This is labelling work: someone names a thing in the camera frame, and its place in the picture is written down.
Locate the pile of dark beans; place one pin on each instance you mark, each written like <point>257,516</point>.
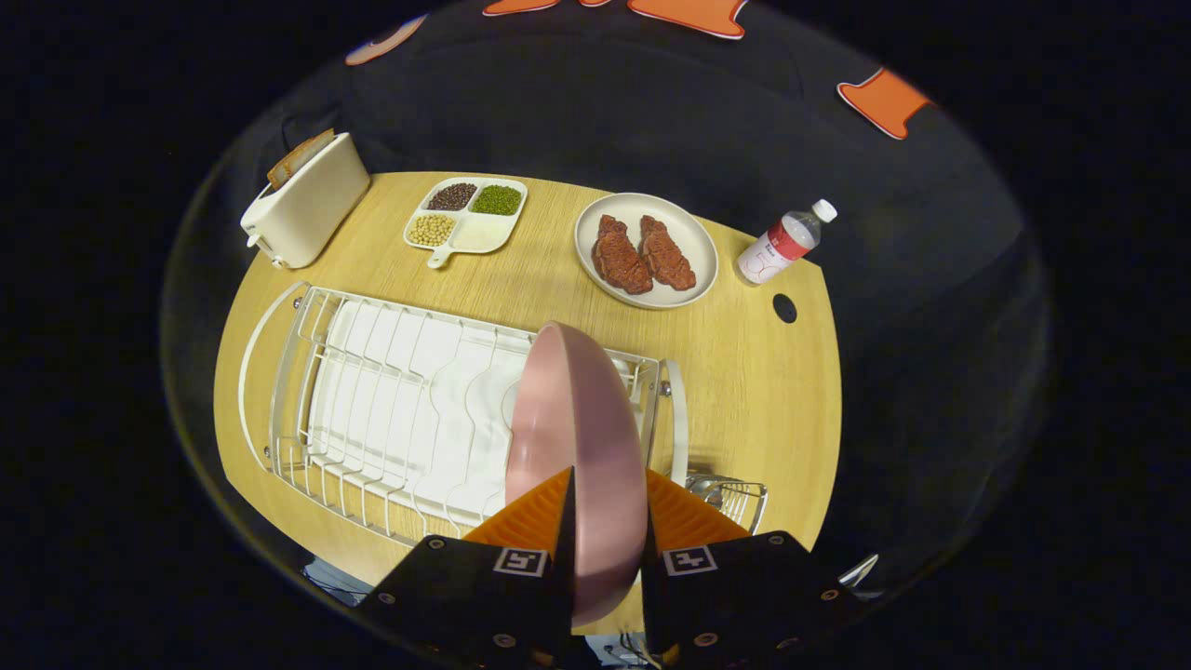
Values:
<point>452,196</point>

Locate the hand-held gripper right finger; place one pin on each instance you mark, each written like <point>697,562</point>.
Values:
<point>744,596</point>

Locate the pile of green beans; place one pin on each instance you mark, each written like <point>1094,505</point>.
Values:
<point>498,199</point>

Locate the white toaster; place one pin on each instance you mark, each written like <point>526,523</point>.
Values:
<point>312,214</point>

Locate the clear bottle with red label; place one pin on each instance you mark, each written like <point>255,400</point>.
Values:
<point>777,249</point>

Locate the pink plate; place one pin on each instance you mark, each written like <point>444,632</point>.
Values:
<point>577,409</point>

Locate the white divided tray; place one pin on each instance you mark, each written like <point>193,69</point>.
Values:
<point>462,216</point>

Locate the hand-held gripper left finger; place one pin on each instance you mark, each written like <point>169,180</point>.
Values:
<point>465,596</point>

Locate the red-brown steak piece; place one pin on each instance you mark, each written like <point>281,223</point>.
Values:
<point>665,253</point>
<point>620,256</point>

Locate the black round table grommet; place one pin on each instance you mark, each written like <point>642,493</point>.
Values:
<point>784,308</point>

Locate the pile of yellow soybeans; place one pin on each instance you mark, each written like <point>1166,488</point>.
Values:
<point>432,229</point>

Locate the cream round plate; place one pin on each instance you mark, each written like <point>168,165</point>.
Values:
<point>651,219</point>

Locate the toast slice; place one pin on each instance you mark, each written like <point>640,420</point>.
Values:
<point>300,158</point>

